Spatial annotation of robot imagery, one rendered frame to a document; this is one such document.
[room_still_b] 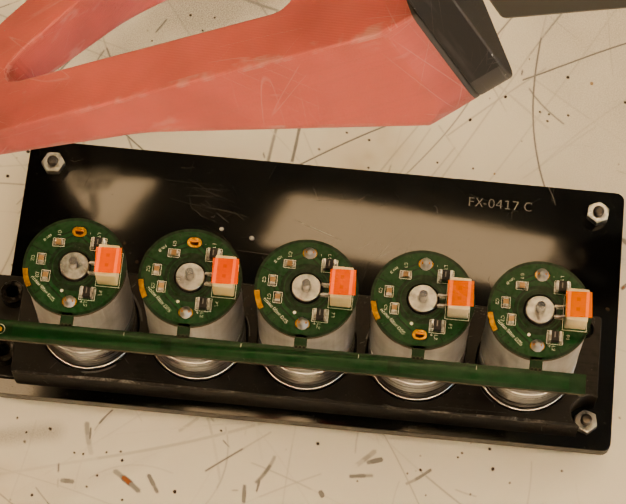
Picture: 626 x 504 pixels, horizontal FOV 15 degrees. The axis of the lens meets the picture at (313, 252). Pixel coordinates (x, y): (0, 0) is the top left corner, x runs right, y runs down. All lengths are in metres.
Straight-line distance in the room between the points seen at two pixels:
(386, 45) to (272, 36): 0.02
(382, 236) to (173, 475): 0.08
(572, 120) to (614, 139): 0.01
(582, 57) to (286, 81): 0.34
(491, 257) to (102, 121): 0.30
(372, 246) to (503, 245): 0.03
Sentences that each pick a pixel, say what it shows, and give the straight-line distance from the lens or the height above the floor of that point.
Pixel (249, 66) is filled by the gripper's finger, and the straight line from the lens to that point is 0.31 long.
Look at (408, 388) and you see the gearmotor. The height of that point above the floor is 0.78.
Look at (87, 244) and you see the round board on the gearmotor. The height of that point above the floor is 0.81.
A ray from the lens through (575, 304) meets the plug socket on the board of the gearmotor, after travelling 0.55.
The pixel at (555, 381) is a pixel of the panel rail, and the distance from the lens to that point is 0.55.
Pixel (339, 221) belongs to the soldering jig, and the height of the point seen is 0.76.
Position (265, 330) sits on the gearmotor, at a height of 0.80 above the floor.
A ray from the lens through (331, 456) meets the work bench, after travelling 0.61.
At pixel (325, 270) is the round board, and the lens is 0.56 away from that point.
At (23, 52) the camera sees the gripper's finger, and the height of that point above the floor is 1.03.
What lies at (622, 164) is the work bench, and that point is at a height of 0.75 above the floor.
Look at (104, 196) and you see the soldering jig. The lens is 0.62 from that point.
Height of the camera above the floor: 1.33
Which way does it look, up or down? 69 degrees down
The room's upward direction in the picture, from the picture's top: straight up
